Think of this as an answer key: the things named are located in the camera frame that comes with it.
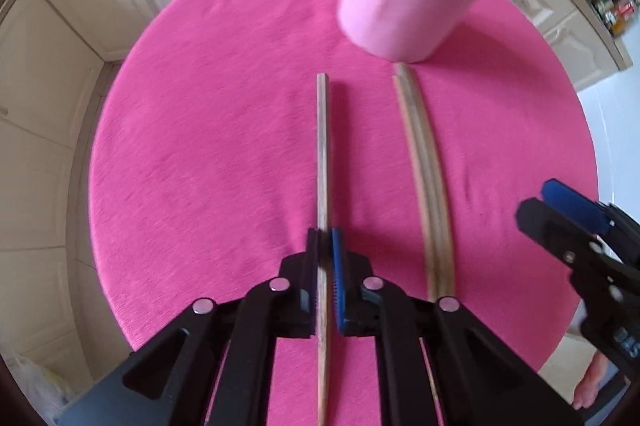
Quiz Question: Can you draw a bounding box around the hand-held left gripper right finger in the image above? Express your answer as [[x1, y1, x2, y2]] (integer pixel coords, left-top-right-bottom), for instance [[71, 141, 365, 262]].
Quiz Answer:
[[329, 227, 585, 426]]

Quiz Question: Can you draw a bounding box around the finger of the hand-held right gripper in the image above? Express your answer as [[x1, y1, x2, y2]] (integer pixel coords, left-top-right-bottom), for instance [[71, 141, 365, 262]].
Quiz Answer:
[[541, 178, 640, 253], [516, 198, 617, 273]]

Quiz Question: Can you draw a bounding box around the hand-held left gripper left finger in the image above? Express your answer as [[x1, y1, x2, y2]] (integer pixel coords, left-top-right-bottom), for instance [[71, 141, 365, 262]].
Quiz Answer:
[[57, 227, 322, 426]]

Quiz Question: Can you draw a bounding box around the grey wooden chopstick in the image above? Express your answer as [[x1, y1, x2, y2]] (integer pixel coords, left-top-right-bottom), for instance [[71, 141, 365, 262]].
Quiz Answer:
[[314, 73, 335, 426]]

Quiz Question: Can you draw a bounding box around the person's right hand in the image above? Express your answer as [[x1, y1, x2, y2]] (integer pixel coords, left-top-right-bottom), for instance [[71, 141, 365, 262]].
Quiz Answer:
[[572, 348, 618, 412]]

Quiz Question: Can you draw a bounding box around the pink round mat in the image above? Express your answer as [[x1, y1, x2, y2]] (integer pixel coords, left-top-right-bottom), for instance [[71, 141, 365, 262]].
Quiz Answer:
[[89, 0, 598, 426]]

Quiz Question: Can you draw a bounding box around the white plastic bag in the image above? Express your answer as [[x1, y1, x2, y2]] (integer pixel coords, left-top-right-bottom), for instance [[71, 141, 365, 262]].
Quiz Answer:
[[2, 351, 76, 426]]

